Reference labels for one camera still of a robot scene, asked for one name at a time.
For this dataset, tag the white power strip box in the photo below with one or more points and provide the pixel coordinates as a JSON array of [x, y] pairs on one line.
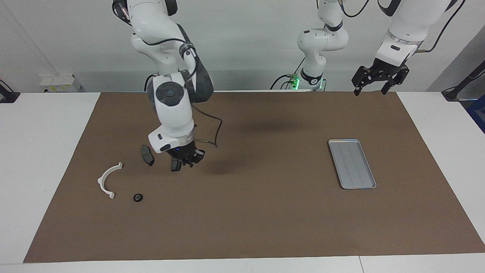
[[60, 81]]

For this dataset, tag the silver metal tray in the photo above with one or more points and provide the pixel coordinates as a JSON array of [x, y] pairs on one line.
[[352, 165]]

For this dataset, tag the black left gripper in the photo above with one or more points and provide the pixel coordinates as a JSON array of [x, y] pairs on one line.
[[384, 70]]

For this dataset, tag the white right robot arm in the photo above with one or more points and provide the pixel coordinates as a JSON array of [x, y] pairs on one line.
[[174, 113]]

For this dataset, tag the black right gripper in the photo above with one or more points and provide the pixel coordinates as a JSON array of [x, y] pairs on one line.
[[182, 151]]

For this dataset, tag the blue crate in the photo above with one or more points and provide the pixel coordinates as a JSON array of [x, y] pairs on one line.
[[478, 113]]

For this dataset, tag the short dark grey brake pad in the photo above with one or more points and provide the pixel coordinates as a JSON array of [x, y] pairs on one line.
[[175, 167]]

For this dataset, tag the large black bearing gear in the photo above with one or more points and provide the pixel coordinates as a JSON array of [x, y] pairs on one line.
[[138, 197]]

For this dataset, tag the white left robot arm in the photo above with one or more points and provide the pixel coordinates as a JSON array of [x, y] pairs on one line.
[[322, 41]]

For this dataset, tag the black clamp mount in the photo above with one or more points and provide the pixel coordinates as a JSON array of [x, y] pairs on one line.
[[7, 96]]

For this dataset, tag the long dark grey brake pad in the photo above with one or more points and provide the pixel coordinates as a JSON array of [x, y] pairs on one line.
[[147, 155]]

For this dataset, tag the brown table mat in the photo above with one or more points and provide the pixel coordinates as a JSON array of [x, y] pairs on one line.
[[242, 220]]

